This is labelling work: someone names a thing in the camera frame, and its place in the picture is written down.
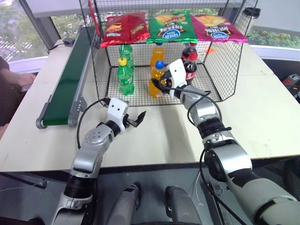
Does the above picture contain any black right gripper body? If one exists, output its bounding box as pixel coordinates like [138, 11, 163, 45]
[159, 69, 174, 96]

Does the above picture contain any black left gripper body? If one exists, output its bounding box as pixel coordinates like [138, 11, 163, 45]
[122, 113, 137, 129]

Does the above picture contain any green conveyor belt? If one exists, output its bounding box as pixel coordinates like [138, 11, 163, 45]
[35, 25, 95, 130]

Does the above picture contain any person bare hand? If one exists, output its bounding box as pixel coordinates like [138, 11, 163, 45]
[16, 73, 36, 87]

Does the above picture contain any orange soda bottle blue cap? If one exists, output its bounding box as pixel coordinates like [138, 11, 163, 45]
[150, 42, 166, 71]
[148, 60, 168, 99]

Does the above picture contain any cola bottle red cap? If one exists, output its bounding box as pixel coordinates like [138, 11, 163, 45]
[181, 42, 199, 62]
[182, 52, 199, 86]

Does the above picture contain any green soda bottle yellow cap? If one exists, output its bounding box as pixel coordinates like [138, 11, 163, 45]
[116, 57, 135, 97]

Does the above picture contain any green chip bag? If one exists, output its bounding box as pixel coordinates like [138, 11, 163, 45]
[146, 10, 199, 45]

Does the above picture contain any red chip bag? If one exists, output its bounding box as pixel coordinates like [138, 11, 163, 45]
[100, 11, 150, 49]

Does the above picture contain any magenta chip bag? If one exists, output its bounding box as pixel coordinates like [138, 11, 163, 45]
[191, 14, 249, 44]

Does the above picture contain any white tumbler black lid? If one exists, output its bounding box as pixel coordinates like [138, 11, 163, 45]
[239, 7, 262, 36]

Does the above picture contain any person dark clothed body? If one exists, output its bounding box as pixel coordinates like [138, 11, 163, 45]
[0, 55, 26, 139]

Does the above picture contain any red power tool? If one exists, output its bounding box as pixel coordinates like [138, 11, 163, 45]
[282, 73, 300, 104]

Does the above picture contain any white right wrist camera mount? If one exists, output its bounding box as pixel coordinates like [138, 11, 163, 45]
[168, 58, 188, 98]

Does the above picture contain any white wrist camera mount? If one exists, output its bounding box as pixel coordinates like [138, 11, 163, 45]
[107, 97, 130, 136]
[168, 58, 188, 98]

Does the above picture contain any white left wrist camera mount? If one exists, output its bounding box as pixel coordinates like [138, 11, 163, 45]
[107, 97, 130, 136]

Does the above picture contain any black wire mesh rack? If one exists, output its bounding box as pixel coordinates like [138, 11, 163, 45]
[79, 0, 259, 107]

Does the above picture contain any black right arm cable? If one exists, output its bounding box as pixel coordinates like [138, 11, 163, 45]
[170, 87, 233, 132]

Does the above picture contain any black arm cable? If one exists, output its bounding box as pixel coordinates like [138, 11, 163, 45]
[76, 97, 111, 150]
[170, 87, 233, 132]

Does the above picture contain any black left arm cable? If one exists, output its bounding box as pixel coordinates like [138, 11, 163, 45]
[76, 97, 111, 150]

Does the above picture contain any red strap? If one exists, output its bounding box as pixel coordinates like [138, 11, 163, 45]
[87, 0, 103, 37]

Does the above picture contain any black adapter cable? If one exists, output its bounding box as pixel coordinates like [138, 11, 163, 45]
[47, 42, 65, 54]

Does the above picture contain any grey table bracket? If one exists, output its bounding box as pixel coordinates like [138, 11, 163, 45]
[34, 180, 49, 189]

